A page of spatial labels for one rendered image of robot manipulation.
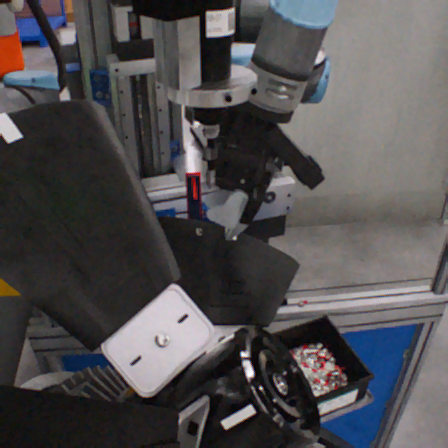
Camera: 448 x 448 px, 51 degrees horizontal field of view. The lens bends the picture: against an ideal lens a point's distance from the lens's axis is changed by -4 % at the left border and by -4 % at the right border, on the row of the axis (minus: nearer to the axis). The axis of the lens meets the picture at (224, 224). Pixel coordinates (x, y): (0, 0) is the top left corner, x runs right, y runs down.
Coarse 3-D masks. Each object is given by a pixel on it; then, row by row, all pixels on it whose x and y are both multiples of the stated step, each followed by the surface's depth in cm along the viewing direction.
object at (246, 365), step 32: (224, 352) 40; (256, 352) 43; (288, 352) 47; (192, 384) 40; (224, 384) 38; (256, 384) 37; (288, 384) 44; (224, 416) 38; (256, 416) 37; (288, 416) 39
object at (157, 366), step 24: (168, 288) 44; (144, 312) 43; (168, 312) 44; (192, 312) 44; (120, 336) 42; (144, 336) 43; (192, 336) 44; (120, 360) 41; (144, 360) 42; (168, 360) 42; (144, 384) 41
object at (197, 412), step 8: (200, 400) 36; (208, 400) 37; (192, 408) 35; (200, 408) 36; (208, 408) 38; (184, 416) 33; (192, 416) 35; (200, 416) 37; (184, 424) 34; (200, 424) 37; (184, 432) 34; (200, 432) 38; (184, 440) 35; (192, 440) 37; (200, 440) 38
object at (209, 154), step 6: (210, 138) 38; (210, 144) 38; (204, 150) 39; (210, 150) 39; (216, 150) 39; (204, 156) 39; (210, 156) 39; (216, 156) 39; (210, 162) 39; (210, 168) 40; (210, 174) 40; (210, 180) 40; (210, 186) 41
